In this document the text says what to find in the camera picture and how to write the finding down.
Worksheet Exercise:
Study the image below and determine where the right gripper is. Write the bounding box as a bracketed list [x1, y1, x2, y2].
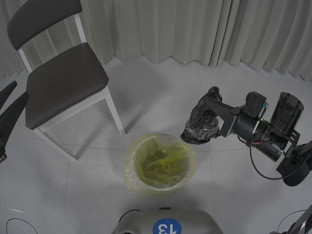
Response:
[206, 98, 269, 141]

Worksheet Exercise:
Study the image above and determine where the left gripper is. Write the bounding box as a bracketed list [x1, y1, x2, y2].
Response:
[0, 81, 30, 164]

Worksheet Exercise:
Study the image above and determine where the black plastic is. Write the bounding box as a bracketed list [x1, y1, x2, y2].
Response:
[180, 86, 225, 145]

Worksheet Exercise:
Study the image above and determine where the yellow plastic bag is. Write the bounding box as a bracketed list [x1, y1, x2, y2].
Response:
[124, 133, 198, 194]

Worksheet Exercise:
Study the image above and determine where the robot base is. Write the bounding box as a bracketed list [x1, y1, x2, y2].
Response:
[115, 207, 222, 234]

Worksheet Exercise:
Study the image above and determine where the white trash bin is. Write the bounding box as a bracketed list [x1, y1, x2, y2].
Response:
[132, 136, 193, 189]

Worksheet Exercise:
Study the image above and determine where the white chair dark grey seat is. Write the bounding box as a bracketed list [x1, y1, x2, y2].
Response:
[7, 0, 126, 162]

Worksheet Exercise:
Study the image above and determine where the white curtain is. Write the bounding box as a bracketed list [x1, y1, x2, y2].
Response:
[0, 0, 229, 80]
[211, 0, 312, 83]

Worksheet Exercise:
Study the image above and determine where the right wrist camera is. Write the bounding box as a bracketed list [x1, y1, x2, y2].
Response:
[245, 91, 269, 118]

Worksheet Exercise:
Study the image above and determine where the black cable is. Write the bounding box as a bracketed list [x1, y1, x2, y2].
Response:
[6, 218, 37, 234]
[278, 210, 308, 232]
[249, 143, 285, 180]

